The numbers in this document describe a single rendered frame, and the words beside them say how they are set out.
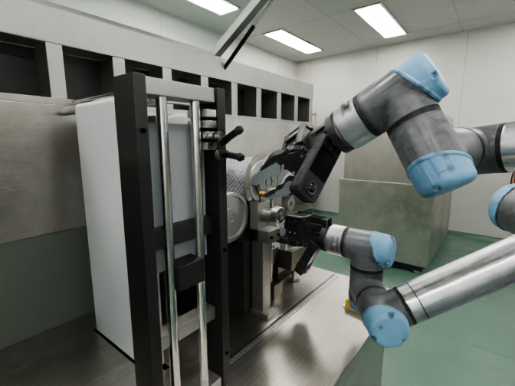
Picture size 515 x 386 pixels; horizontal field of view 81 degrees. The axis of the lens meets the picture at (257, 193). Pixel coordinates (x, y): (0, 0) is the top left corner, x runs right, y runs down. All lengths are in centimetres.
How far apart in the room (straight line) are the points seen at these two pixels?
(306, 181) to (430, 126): 18
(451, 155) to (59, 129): 79
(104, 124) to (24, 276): 42
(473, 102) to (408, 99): 471
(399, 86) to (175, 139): 33
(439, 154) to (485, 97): 473
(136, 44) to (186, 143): 54
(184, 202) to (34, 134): 45
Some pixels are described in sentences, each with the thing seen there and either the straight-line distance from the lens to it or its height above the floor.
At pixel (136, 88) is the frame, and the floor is 142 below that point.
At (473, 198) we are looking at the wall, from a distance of 520.
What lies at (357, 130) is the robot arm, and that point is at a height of 137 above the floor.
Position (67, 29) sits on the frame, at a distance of 92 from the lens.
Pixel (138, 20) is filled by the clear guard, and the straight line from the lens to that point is 101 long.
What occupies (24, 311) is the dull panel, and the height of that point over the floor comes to 97.
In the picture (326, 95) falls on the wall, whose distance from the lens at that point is 577.
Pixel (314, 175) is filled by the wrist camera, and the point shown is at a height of 130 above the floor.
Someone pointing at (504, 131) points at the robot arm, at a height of 137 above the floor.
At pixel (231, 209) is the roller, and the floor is 119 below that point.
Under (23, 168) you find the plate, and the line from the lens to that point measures 84.
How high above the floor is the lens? 136
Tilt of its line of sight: 10 degrees down
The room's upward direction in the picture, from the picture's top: straight up
